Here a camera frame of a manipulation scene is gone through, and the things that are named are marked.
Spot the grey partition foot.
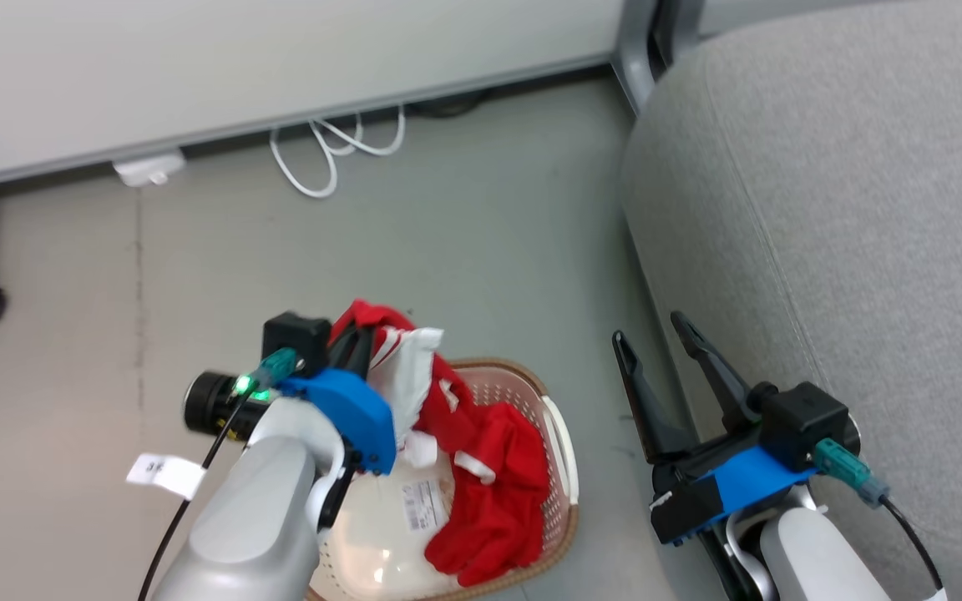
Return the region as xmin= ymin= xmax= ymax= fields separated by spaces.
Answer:
xmin=610 ymin=0 xmax=666 ymax=115
xmin=671 ymin=0 xmax=705 ymax=53

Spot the printed basket sticker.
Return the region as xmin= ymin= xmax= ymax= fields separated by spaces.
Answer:
xmin=401 ymin=479 xmax=449 ymax=533

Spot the wide white partition panel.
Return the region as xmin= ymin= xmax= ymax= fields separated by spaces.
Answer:
xmin=0 ymin=0 xmax=628 ymax=186

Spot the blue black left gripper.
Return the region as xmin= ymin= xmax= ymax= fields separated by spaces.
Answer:
xmin=183 ymin=327 xmax=399 ymax=477

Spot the white power adapter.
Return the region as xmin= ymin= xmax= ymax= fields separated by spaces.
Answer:
xmin=112 ymin=149 xmax=188 ymax=189

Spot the white looped floor cable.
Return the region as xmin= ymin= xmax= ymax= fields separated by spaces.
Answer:
xmin=269 ymin=104 xmax=408 ymax=199

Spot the black cable under partition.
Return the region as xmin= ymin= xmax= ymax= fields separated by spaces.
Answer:
xmin=406 ymin=87 xmax=492 ymax=119

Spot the red and white garment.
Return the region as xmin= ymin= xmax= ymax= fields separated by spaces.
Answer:
xmin=327 ymin=299 xmax=551 ymax=588

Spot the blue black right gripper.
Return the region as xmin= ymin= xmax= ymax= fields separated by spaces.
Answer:
xmin=612 ymin=311 xmax=821 ymax=548

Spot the grey fabric sofa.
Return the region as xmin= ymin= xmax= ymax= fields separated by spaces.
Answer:
xmin=621 ymin=0 xmax=962 ymax=601

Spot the white paper cable tag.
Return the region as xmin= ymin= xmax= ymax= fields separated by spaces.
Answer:
xmin=126 ymin=453 xmax=207 ymax=501

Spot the black cable with green plug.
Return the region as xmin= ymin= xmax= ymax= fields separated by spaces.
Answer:
xmin=813 ymin=439 xmax=948 ymax=595
xmin=137 ymin=347 xmax=300 ymax=601

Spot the narrow white partition panel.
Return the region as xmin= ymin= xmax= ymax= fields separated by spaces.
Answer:
xmin=698 ymin=0 xmax=895 ymax=36

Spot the cream perforated laundry basket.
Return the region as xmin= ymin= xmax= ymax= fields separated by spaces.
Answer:
xmin=306 ymin=357 xmax=580 ymax=601

